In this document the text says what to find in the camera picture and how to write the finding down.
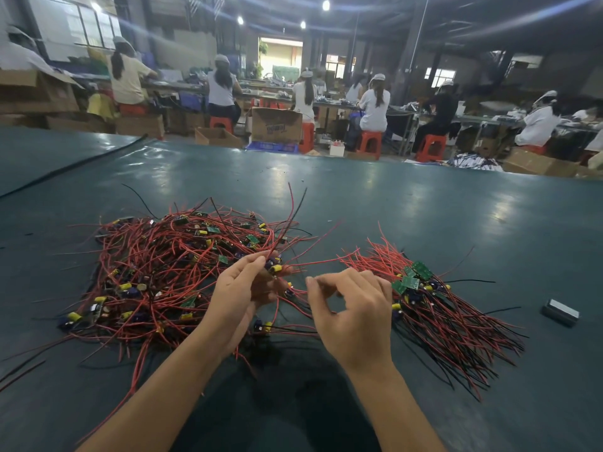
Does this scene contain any person's right hand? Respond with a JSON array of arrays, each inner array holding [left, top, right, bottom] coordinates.
[[305, 267, 395, 382]]

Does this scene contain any person's left hand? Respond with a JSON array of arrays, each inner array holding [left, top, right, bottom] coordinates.
[[202, 253, 288, 354]]

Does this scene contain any pile of red-wired boards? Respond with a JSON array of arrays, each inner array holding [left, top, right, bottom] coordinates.
[[0, 202, 326, 439]]

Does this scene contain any red wire with yellow connector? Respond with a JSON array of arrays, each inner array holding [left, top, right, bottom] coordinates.
[[264, 181, 310, 279]]

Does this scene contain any sorted bundle of wired boards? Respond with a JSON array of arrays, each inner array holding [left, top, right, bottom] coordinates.
[[337, 225, 529, 399]]

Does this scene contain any person's left forearm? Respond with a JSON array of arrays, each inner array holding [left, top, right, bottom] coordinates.
[[77, 329, 232, 452]]

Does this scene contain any blue plastic crate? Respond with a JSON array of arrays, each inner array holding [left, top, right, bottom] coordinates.
[[247, 141, 302, 154]]

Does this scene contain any dark green table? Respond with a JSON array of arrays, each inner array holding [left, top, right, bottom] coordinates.
[[0, 127, 603, 452]]

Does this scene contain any heap of black white items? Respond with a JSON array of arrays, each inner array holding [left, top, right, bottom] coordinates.
[[450, 154, 505, 173]]

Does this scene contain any small black grey block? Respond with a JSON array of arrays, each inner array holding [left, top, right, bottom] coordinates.
[[541, 298, 580, 328]]

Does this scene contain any yellow sack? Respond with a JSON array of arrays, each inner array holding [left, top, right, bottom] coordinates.
[[89, 95, 118, 121]]

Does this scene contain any large open cardboard box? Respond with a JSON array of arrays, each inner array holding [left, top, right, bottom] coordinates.
[[0, 70, 84, 116]]

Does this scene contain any grid window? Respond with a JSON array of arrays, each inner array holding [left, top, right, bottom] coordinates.
[[63, 3, 124, 48]]

